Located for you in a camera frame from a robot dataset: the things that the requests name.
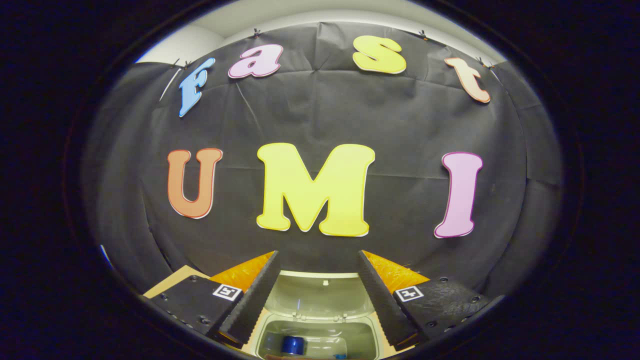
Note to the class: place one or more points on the green desktop garbage bin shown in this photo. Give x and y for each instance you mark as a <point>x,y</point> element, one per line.
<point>320,300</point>

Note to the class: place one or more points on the blue pop can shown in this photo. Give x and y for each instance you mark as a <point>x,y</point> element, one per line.
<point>293,346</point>

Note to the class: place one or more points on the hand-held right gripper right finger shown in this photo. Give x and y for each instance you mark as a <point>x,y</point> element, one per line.
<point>382,300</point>

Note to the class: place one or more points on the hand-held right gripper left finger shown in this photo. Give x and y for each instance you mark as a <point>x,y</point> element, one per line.
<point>254,300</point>

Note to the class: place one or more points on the black backdrop cloth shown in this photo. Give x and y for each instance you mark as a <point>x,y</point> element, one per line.
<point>400,125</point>

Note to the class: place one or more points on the wooden desktop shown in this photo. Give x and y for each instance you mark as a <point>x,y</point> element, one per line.
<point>180,279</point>

